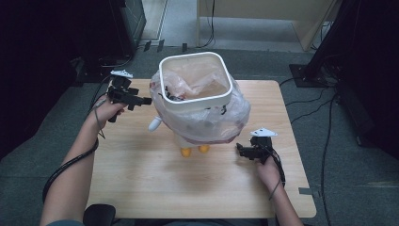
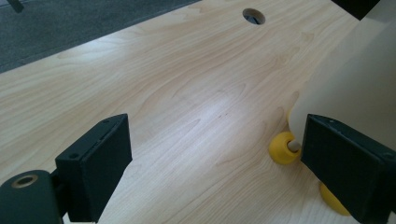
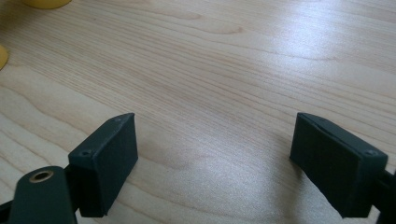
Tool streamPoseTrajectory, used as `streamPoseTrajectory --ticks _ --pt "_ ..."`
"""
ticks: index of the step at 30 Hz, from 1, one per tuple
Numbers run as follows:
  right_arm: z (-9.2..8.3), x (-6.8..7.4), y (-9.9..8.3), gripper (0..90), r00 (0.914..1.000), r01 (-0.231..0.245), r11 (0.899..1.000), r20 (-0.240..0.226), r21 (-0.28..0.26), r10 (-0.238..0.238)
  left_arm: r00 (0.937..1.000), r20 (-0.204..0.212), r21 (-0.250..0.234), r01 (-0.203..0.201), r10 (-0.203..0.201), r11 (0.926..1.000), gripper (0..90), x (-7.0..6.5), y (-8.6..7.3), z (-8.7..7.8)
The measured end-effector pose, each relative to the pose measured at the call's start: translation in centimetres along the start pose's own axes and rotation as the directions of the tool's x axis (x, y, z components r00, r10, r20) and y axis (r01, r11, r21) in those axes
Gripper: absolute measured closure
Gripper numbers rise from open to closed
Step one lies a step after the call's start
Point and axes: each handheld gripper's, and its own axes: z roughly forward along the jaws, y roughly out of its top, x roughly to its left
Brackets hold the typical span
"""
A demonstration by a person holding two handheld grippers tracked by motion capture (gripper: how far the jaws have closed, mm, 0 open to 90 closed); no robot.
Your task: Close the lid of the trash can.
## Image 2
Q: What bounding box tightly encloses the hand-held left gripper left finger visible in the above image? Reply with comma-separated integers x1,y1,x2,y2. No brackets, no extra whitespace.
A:
54,113,134,224

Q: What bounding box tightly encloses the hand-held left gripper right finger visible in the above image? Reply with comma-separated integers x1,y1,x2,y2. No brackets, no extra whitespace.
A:
300,113,396,224

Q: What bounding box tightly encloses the cream bin with face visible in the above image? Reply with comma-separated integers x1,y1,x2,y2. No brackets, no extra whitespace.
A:
268,0,396,217

